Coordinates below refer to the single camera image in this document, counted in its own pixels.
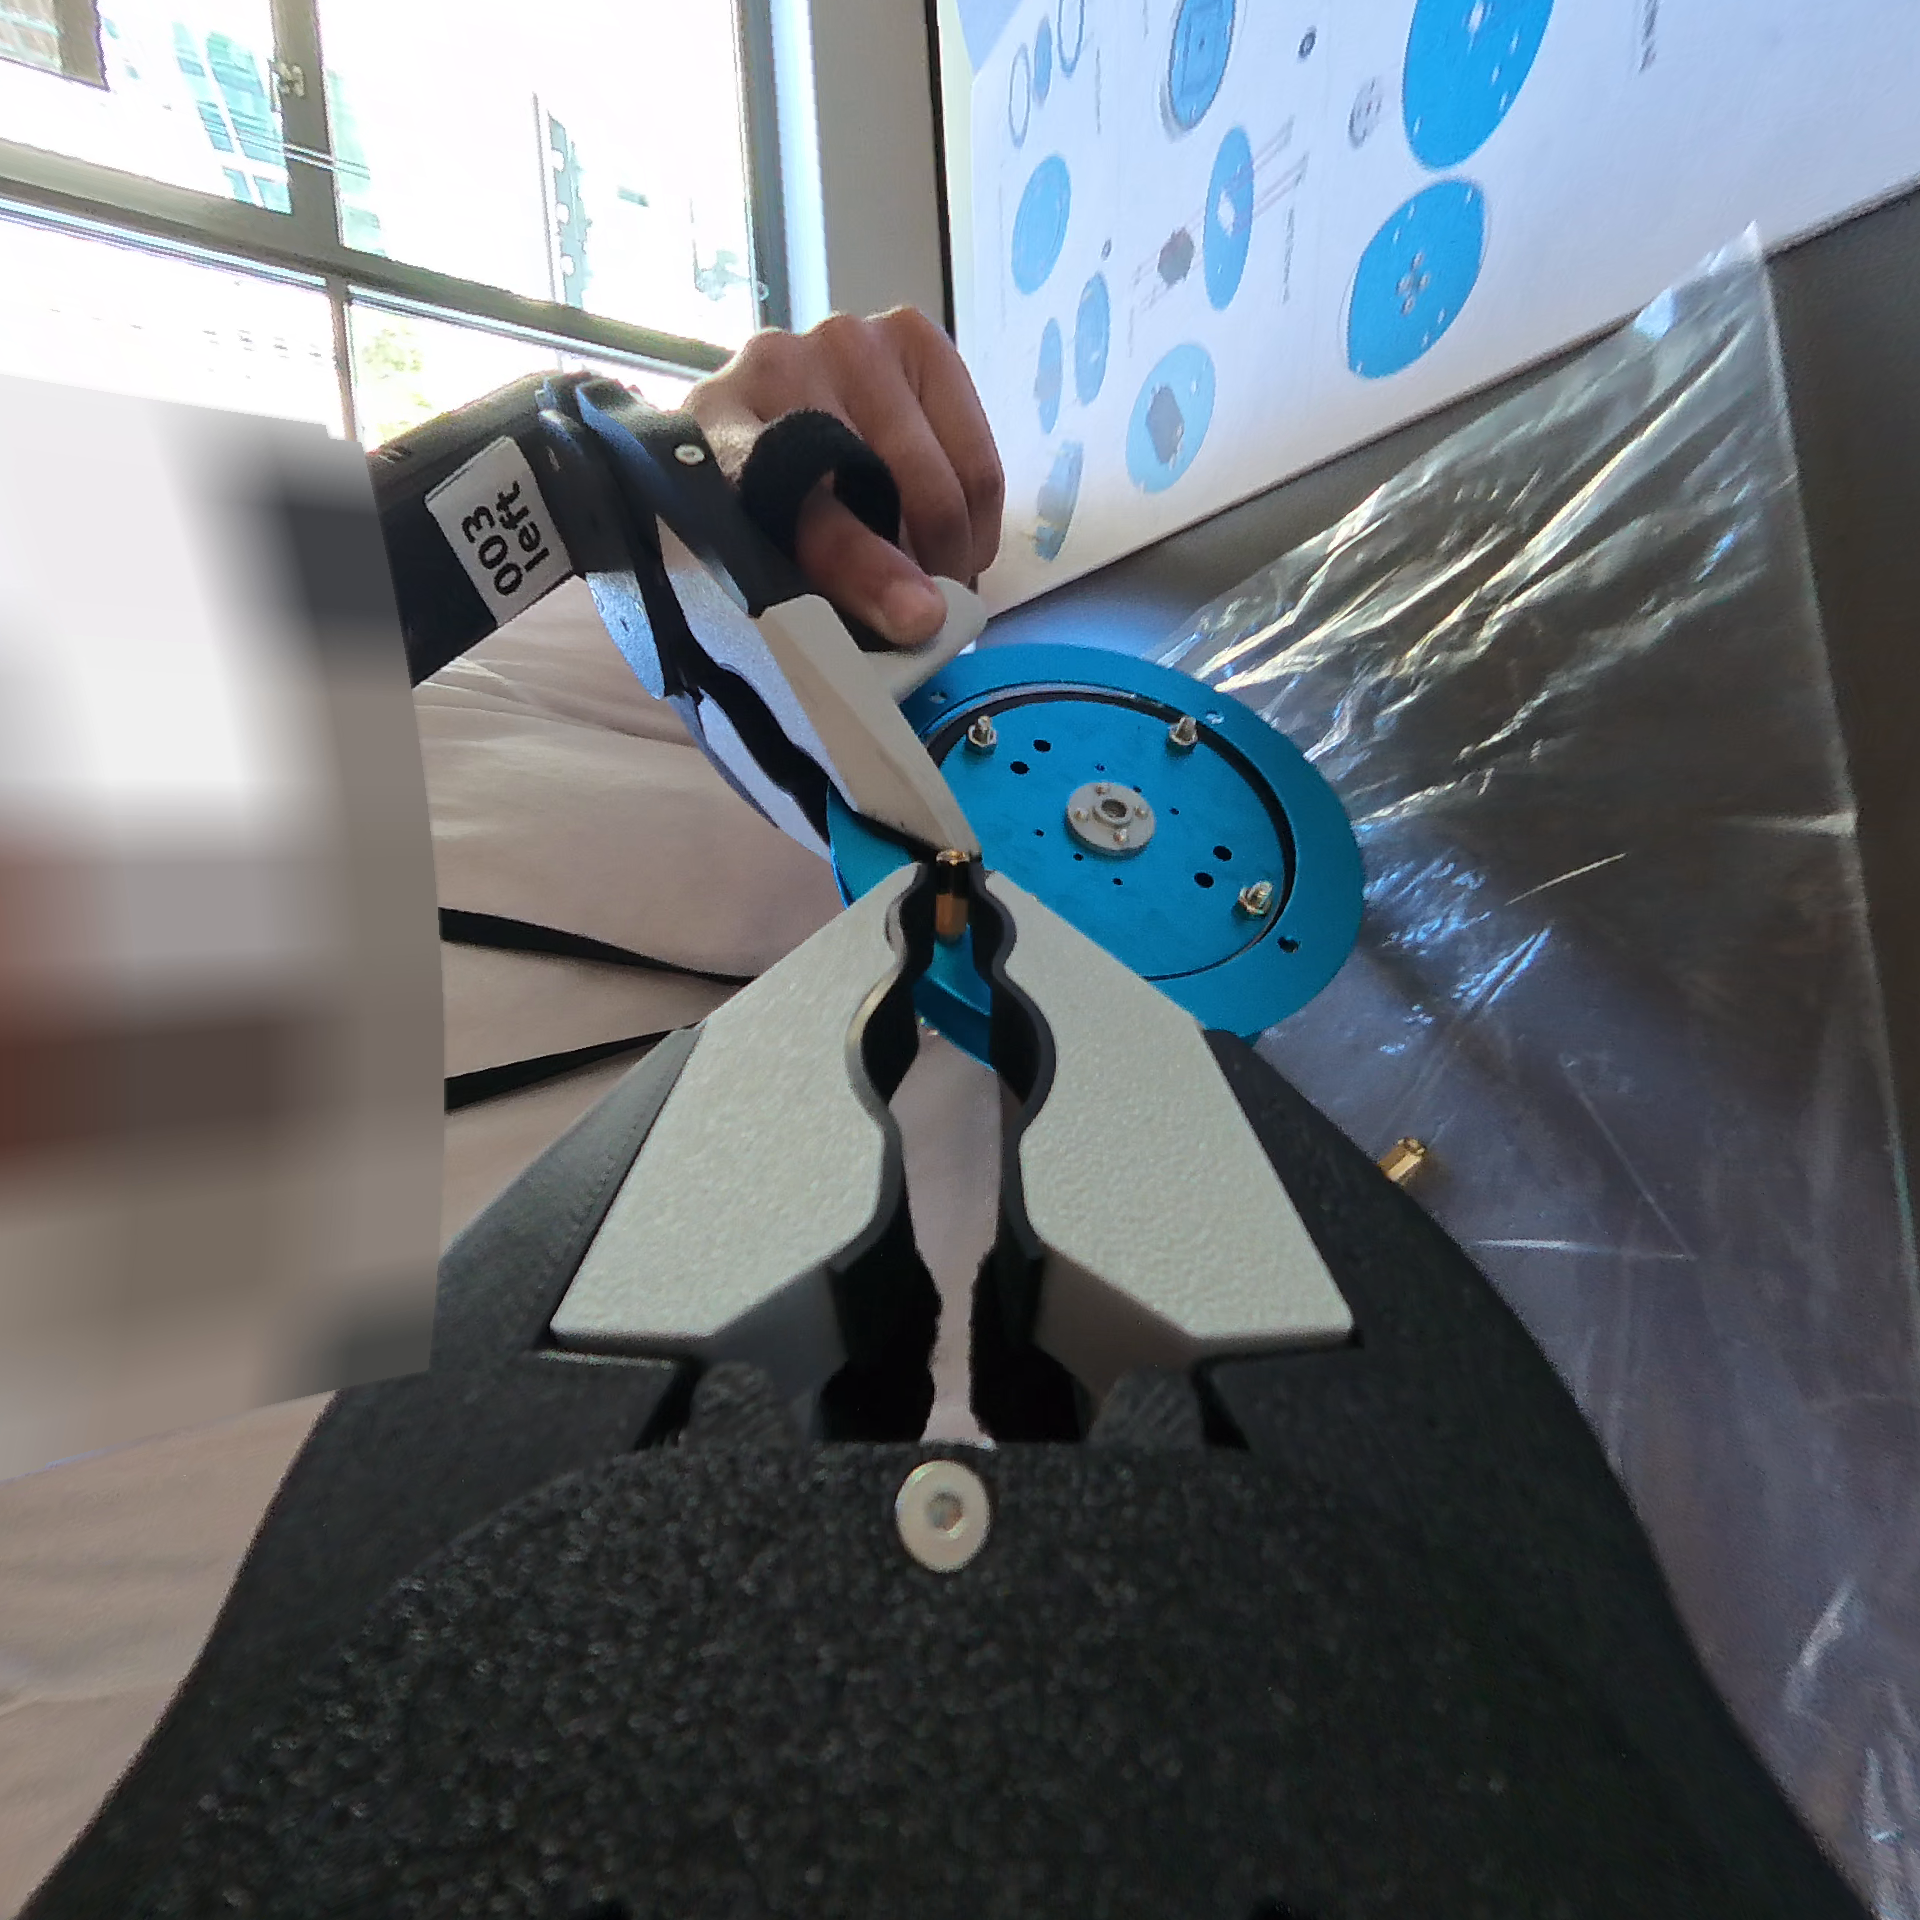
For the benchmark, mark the clear plastic bag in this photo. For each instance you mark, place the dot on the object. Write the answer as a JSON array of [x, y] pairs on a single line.
[[1650, 1050]]

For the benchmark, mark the office window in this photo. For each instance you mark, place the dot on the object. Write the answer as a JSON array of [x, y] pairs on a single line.
[[524, 149]]

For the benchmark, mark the person's left hand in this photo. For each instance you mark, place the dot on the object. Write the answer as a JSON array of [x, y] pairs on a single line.
[[930, 435]]

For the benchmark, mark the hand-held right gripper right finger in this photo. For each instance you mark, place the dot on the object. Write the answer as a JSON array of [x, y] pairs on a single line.
[[1170, 1201]]

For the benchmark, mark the printed assembly guide sheet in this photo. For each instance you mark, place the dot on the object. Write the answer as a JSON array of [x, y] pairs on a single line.
[[1576, 224]]

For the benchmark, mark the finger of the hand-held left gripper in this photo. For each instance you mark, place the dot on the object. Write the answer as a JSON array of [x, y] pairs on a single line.
[[868, 721], [644, 629]]

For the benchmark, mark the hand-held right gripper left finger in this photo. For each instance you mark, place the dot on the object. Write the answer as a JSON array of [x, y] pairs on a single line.
[[721, 1201]]

